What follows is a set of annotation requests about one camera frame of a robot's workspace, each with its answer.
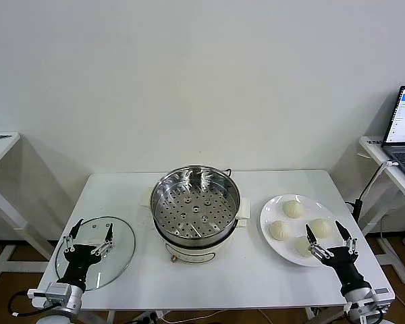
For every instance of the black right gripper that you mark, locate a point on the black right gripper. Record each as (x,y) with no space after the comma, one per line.
(349,270)

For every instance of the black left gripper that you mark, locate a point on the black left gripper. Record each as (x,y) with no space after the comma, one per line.
(79,266)

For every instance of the white steamed baozi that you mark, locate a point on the white steamed baozi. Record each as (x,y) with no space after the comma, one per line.
(293,209)
(322,229)
(279,230)
(302,248)

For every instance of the round glass pot lid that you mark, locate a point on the round glass pot lid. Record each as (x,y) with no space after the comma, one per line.
(121,243)

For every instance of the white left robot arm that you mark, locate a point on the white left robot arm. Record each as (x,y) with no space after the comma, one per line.
(76,298)

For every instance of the stainless steel steamer pot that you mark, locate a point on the stainless steel steamer pot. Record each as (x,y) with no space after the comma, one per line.
(195,253)

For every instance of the perforated steel steamer basket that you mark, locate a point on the perforated steel steamer basket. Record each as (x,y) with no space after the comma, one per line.
(222,202)

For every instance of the white round plate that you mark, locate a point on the white round plate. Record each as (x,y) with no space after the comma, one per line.
(273,216)

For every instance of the white power strip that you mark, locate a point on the white power strip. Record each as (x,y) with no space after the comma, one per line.
(152,315)

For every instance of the white side table with laptop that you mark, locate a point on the white side table with laptop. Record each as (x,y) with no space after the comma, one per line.
(374,150)

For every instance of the white label sticker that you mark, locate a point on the white label sticker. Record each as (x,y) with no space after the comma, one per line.
(374,141)

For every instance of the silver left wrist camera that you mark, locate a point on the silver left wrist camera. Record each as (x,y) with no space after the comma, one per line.
(55,292)

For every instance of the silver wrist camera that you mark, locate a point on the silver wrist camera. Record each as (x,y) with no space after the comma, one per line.
(55,292)
(379,293)

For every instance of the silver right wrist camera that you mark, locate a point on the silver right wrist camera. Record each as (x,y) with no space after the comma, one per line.
(379,293)

